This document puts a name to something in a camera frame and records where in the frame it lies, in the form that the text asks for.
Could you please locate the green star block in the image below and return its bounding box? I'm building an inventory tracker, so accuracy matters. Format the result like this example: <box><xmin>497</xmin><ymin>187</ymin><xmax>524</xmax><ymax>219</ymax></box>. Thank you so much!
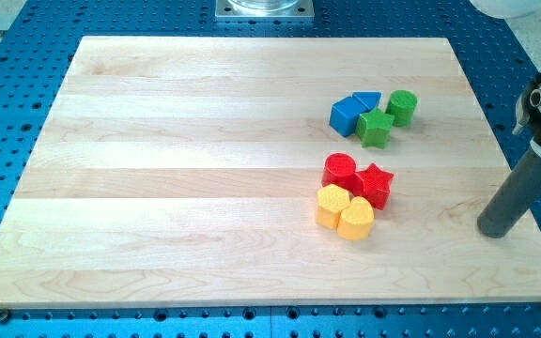
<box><xmin>355</xmin><ymin>108</ymin><xmax>394</xmax><ymax>148</ymax></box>

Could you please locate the wooden board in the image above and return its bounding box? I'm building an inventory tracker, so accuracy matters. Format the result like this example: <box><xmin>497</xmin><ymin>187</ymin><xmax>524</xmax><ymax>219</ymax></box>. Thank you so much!
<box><xmin>0</xmin><ymin>37</ymin><xmax>541</xmax><ymax>309</ymax></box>

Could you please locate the blue cube block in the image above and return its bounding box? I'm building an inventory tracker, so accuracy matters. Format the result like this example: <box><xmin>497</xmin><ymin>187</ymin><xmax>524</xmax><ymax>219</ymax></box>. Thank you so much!
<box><xmin>329</xmin><ymin>97</ymin><xmax>367</xmax><ymax>137</ymax></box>

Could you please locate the red cylinder block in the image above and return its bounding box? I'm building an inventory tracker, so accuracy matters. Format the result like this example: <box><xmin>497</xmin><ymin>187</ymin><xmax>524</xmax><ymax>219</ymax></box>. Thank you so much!
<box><xmin>321</xmin><ymin>153</ymin><xmax>356</xmax><ymax>191</ymax></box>

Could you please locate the green cylinder block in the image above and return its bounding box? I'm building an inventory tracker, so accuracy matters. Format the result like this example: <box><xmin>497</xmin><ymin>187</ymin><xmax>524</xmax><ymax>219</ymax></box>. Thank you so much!
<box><xmin>386</xmin><ymin>90</ymin><xmax>418</xmax><ymax>127</ymax></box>

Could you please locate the yellow hexagon block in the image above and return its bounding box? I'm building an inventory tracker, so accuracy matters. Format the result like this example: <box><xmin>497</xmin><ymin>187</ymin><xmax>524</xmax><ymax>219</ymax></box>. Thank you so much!
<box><xmin>316</xmin><ymin>184</ymin><xmax>350</xmax><ymax>229</ymax></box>

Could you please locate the yellow heart block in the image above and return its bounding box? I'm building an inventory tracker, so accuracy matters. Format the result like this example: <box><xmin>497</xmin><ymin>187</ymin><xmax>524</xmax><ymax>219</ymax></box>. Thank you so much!
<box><xmin>337</xmin><ymin>196</ymin><xmax>375</xmax><ymax>240</ymax></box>

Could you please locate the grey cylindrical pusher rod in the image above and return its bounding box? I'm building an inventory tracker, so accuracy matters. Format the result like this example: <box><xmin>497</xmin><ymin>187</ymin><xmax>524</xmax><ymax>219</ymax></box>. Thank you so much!
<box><xmin>477</xmin><ymin>146</ymin><xmax>541</xmax><ymax>238</ymax></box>

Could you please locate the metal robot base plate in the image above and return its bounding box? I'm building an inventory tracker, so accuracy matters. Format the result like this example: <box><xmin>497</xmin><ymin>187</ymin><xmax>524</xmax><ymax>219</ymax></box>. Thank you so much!
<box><xmin>214</xmin><ymin>0</ymin><xmax>315</xmax><ymax>20</ymax></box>

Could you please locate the blue triangle block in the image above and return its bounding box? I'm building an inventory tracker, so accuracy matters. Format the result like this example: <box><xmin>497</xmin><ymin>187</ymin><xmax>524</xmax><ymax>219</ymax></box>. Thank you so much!
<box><xmin>351</xmin><ymin>91</ymin><xmax>381</xmax><ymax>111</ymax></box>

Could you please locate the red star block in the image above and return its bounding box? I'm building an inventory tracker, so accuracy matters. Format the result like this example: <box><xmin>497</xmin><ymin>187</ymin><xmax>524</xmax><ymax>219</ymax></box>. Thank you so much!
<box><xmin>352</xmin><ymin>163</ymin><xmax>394</xmax><ymax>210</ymax></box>

